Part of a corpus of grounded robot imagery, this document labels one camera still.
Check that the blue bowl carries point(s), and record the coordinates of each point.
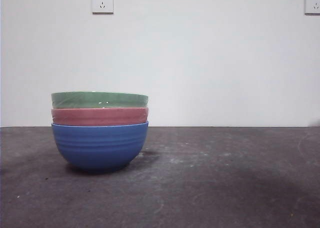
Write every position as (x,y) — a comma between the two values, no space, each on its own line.
(100,145)

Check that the green bowl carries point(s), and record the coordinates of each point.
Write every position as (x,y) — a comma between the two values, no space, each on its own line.
(100,100)

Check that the red bowl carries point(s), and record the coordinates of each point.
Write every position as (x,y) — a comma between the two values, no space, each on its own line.
(100,116)

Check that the white wall socket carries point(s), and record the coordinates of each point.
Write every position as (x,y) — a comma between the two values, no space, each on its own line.
(102,2)
(313,4)

